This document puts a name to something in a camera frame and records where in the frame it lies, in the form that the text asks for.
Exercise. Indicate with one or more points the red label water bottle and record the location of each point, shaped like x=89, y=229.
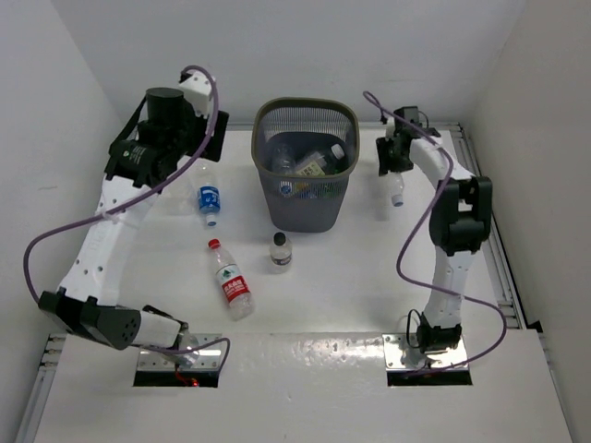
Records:
x=232, y=282

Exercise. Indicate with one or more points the grey mesh waste bin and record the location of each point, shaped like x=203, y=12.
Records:
x=305, y=124

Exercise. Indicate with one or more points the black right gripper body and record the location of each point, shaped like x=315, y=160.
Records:
x=399, y=161

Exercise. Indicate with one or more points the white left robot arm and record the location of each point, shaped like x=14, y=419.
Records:
x=168, y=131

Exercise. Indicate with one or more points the clear bottle blue cap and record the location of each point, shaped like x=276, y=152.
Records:
x=283, y=160

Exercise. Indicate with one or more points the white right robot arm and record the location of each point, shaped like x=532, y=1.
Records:
x=459, y=221

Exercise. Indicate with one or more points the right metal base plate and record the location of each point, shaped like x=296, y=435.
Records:
x=399, y=356

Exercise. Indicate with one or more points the green soda bottle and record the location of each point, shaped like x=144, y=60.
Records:
x=333, y=162

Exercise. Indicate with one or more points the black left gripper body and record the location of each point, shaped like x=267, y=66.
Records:
x=194, y=125

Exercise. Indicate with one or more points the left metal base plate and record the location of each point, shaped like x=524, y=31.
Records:
x=208, y=358

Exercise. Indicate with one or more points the metal base plate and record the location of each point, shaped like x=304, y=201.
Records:
x=208, y=358
x=399, y=356

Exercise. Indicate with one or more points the clear crushed bottle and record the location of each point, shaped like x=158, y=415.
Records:
x=396, y=182

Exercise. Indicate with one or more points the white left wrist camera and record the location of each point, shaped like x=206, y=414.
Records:
x=197, y=91

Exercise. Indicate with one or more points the pineapple juice bottle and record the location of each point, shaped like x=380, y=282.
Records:
x=308, y=165

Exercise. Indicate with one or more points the blue label water bottle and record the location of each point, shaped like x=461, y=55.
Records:
x=308, y=192

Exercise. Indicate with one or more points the small black cap bottle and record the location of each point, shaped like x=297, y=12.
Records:
x=281, y=252

